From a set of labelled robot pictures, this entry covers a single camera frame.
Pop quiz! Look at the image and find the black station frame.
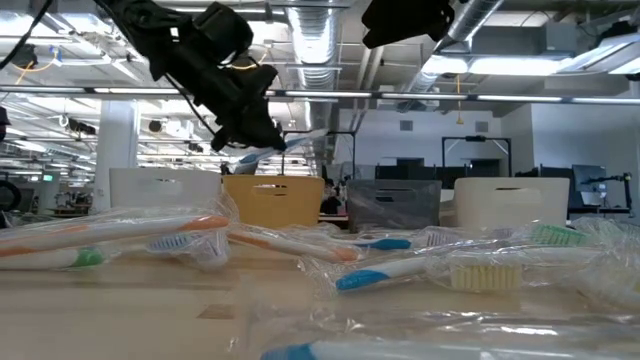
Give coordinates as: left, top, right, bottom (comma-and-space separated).
441, 134, 513, 177
281, 129, 357, 177

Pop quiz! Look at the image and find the white column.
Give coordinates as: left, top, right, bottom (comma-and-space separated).
93, 99, 142, 211

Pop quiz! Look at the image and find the yellow plastic bin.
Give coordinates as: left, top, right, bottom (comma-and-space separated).
222, 174, 326, 229

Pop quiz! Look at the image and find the blue white toothbrush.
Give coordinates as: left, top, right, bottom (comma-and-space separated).
144, 230, 232, 272
334, 254, 441, 295
257, 338, 640, 360
233, 127, 330, 175
347, 236, 415, 252

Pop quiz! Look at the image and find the computer monitor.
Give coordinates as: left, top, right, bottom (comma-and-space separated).
571, 163, 609, 207

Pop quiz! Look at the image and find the yellow hanging pendant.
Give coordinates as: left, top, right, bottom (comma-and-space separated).
453, 73, 464, 126

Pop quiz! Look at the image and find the white plastic bin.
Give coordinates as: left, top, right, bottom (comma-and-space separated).
108, 167, 224, 211
453, 177, 571, 230

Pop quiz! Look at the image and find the LED light bar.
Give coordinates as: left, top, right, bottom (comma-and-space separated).
0, 84, 640, 105

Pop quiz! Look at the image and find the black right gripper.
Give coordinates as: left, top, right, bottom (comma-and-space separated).
361, 0, 457, 50

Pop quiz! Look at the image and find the smooth silver ceiling duct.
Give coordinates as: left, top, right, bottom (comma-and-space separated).
399, 0, 505, 109

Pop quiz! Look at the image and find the ceiling light panel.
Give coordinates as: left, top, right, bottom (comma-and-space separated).
422, 53, 574, 77

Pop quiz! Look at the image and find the grey translucent plastic bin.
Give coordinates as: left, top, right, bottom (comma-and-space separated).
344, 178, 444, 231

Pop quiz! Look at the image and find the black cord reel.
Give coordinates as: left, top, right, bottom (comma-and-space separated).
9, 43, 40, 70

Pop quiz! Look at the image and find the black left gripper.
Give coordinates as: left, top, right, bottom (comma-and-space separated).
144, 2, 289, 153

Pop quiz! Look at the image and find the purple white wrapped toothbrush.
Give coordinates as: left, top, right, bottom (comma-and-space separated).
419, 226, 519, 248

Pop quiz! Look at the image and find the corrugated silver ceiling duct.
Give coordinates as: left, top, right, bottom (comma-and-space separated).
285, 0, 347, 174

